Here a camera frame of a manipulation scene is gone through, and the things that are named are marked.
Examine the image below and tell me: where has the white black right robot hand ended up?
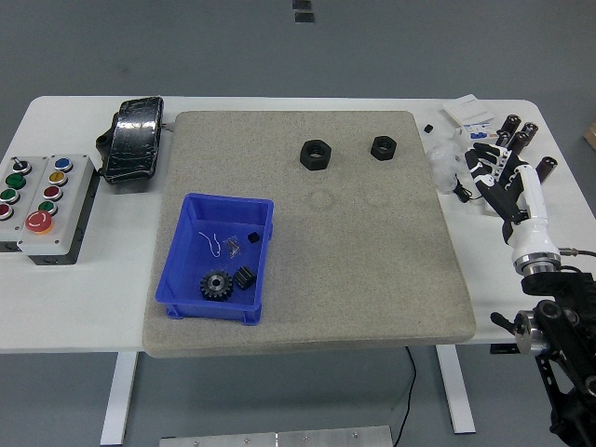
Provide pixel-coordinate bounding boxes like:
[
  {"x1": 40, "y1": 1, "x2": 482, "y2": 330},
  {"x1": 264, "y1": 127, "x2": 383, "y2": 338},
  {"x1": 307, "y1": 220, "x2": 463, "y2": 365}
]
[{"x1": 464, "y1": 142, "x2": 562, "y2": 264}]

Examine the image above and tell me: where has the small black gear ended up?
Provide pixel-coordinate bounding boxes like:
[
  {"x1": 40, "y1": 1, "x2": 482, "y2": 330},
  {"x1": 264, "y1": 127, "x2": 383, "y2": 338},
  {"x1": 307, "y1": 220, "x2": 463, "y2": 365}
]
[{"x1": 232, "y1": 264, "x2": 255, "y2": 291}]

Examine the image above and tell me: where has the large black gear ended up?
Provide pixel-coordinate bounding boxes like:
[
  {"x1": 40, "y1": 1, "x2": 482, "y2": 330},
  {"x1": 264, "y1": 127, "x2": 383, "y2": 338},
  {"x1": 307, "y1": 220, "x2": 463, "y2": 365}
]
[{"x1": 199, "y1": 269, "x2": 235, "y2": 303}]

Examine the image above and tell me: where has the small black hex nut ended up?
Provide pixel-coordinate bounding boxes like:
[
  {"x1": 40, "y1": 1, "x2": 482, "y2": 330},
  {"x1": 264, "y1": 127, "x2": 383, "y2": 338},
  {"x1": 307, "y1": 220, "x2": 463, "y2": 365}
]
[{"x1": 370, "y1": 134, "x2": 399, "y2": 162}]

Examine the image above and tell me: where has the large black hex nut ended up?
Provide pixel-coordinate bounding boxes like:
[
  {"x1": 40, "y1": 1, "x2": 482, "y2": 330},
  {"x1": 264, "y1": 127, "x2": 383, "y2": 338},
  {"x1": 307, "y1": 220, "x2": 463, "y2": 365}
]
[{"x1": 299, "y1": 139, "x2": 333, "y2": 171}]

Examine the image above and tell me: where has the blue plastic box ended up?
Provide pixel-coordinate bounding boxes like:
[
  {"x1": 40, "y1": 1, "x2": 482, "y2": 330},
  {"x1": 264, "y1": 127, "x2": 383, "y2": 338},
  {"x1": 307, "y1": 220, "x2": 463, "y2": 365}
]
[{"x1": 154, "y1": 193, "x2": 275, "y2": 326}]

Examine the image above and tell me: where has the grey emergency-stop control box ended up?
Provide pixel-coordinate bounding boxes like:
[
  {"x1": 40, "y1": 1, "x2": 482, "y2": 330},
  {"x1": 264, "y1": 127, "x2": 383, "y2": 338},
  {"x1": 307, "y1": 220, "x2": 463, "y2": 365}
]
[{"x1": 17, "y1": 153, "x2": 100, "y2": 266}]

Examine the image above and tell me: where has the grey four-button control box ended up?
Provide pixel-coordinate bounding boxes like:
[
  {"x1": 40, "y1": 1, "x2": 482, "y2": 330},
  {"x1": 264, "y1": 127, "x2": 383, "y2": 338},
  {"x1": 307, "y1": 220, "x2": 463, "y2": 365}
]
[{"x1": 0, "y1": 156, "x2": 50, "y2": 252}]

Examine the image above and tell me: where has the crumpled clear plastic bag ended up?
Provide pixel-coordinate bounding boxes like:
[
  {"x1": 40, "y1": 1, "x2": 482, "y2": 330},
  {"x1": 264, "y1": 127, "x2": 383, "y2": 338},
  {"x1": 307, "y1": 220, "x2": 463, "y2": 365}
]
[{"x1": 426, "y1": 142, "x2": 471, "y2": 195}]

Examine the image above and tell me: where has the flat white carton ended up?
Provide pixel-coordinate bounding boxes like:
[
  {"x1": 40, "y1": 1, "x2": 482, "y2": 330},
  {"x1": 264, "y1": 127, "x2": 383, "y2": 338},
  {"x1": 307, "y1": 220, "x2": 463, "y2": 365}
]
[{"x1": 441, "y1": 94, "x2": 494, "y2": 126}]

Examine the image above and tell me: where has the grey-brown mat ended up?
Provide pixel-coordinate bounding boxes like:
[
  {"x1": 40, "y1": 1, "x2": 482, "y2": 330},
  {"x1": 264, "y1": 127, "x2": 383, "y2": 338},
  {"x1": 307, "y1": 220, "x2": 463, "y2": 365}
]
[{"x1": 141, "y1": 110, "x2": 478, "y2": 359}]

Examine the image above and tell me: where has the white table leg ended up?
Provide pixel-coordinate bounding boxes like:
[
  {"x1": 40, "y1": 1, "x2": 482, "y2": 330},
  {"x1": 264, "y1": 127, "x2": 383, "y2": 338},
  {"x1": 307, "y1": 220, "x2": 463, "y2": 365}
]
[
  {"x1": 100, "y1": 352, "x2": 139, "y2": 446},
  {"x1": 435, "y1": 345, "x2": 476, "y2": 434}
]

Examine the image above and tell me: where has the grey metal plate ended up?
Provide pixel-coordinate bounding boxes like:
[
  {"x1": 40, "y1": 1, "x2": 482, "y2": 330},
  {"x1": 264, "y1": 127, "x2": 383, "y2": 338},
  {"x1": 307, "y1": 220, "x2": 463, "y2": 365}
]
[{"x1": 159, "y1": 426, "x2": 394, "y2": 447}]

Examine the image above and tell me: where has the black plastic-wrapped device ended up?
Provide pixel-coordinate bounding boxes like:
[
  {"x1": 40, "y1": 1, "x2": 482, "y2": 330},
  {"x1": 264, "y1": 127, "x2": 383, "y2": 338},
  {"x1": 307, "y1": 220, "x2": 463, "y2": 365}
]
[{"x1": 95, "y1": 96, "x2": 167, "y2": 186}]

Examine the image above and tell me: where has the black adapter cord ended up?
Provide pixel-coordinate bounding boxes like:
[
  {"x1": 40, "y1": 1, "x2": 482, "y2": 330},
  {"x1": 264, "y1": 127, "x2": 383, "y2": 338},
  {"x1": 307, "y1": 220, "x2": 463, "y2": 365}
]
[{"x1": 452, "y1": 175, "x2": 485, "y2": 204}]

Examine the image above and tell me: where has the black hanging cable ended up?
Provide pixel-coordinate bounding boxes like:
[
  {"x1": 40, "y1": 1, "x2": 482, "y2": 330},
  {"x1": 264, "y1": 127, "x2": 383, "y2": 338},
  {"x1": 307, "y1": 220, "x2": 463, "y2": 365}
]
[{"x1": 395, "y1": 346, "x2": 417, "y2": 437}]

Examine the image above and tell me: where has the thin white wire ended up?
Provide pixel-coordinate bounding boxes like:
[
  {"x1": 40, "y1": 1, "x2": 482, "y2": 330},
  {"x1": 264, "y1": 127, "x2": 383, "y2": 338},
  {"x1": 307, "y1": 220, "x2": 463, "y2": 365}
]
[{"x1": 198, "y1": 230, "x2": 224, "y2": 257}]

